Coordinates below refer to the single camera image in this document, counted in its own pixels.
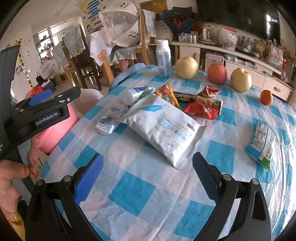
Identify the white green snack wrapper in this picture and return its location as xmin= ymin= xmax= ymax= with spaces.
xmin=245 ymin=120 xmax=276 ymax=171

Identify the white wet wipes pack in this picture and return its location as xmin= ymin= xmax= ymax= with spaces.
xmin=122 ymin=95 xmax=206 ymax=169

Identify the coffeemix sachet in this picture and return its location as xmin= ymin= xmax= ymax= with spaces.
xmin=173 ymin=91 xmax=223 ymax=115

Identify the yellow red snack packet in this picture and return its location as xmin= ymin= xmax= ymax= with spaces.
xmin=154 ymin=82 xmax=181 ymax=109

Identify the person's left hand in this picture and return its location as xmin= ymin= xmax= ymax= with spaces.
xmin=1 ymin=137 xmax=41 ymax=213

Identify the pink plastic bin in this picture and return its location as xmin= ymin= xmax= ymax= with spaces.
xmin=26 ymin=90 xmax=79 ymax=154

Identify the pink upholstered stool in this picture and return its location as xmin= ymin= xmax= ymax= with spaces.
xmin=73 ymin=88 xmax=103 ymax=115

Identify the white blue plastic wrapper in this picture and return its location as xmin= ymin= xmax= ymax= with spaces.
xmin=96 ymin=101 xmax=130 ymax=135

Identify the dark wooden chair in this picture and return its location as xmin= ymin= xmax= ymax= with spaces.
xmin=62 ymin=24 xmax=102 ymax=90

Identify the crushed white blue bottle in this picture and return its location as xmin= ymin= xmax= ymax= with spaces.
xmin=121 ymin=86 xmax=156 ymax=106

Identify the red snack wrapper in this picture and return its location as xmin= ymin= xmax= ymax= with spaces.
xmin=184 ymin=102 xmax=219 ymax=120

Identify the orange tangerine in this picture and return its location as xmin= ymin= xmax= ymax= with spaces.
xmin=260 ymin=90 xmax=273 ymax=105

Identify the blue white checkered tablecloth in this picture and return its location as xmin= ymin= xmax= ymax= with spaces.
xmin=41 ymin=65 xmax=295 ymax=240

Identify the small red candy wrapper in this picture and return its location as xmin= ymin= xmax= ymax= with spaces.
xmin=197 ymin=85 xmax=221 ymax=98

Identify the yellow pear right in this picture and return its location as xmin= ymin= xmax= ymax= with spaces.
xmin=230 ymin=67 xmax=252 ymax=93

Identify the yellow pear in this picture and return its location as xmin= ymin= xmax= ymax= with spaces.
xmin=175 ymin=56 xmax=198 ymax=79
xmin=230 ymin=67 xmax=252 ymax=93

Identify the white tv cabinet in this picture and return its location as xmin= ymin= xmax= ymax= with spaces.
xmin=171 ymin=41 xmax=294 ymax=102

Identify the red apple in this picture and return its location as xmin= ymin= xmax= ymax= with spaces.
xmin=207 ymin=63 xmax=227 ymax=85

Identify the white milk bottle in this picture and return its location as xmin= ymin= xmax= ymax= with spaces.
xmin=156 ymin=40 xmax=171 ymax=77

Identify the yellow pear left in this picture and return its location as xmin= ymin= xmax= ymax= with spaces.
xmin=175 ymin=56 xmax=198 ymax=79

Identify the black television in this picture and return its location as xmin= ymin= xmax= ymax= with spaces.
xmin=196 ymin=0 xmax=280 ymax=43

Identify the giraffe height wall sticker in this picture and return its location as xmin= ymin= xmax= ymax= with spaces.
xmin=14 ymin=39 xmax=34 ymax=90

